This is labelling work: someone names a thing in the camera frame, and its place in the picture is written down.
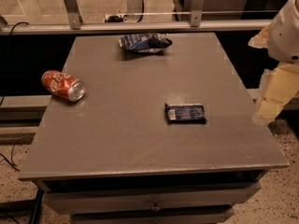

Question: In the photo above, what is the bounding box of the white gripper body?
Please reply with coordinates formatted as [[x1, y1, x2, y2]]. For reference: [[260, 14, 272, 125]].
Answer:
[[268, 0, 299, 63]]

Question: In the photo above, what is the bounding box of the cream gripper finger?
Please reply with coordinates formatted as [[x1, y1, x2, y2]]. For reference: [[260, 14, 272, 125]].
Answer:
[[248, 25, 270, 49], [252, 63, 299, 125]]

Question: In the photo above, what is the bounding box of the blue chip bag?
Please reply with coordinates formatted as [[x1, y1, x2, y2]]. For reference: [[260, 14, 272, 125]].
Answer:
[[119, 33, 173, 53]]

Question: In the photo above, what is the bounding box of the blue rxbar wrapper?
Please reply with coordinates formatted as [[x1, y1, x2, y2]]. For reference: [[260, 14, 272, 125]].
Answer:
[[164, 104, 206, 124]]

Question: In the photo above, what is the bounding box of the white power strip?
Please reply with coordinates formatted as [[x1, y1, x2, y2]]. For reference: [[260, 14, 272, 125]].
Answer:
[[104, 14, 127, 23]]

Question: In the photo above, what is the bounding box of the round metal drawer knob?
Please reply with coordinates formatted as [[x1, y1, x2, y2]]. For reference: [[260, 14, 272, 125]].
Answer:
[[150, 203, 162, 212]]

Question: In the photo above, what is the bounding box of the grey cabinet with drawers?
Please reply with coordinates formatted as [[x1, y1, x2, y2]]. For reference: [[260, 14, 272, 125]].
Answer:
[[20, 34, 287, 224]]

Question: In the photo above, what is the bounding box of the red soda can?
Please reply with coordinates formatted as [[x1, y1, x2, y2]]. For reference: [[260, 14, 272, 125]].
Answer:
[[41, 70, 86, 102]]

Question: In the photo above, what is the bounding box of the grey metal rail frame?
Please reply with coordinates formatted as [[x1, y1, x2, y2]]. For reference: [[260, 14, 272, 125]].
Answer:
[[0, 0, 286, 35]]

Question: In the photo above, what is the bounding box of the black cable at top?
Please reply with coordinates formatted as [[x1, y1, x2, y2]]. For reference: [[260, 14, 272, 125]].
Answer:
[[124, 0, 146, 23]]

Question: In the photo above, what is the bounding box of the black cable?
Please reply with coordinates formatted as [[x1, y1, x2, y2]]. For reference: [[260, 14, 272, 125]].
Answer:
[[0, 21, 35, 172], [124, 0, 146, 23]]

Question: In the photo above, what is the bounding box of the black cable on left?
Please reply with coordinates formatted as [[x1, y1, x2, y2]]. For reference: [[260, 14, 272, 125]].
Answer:
[[0, 21, 35, 172]]

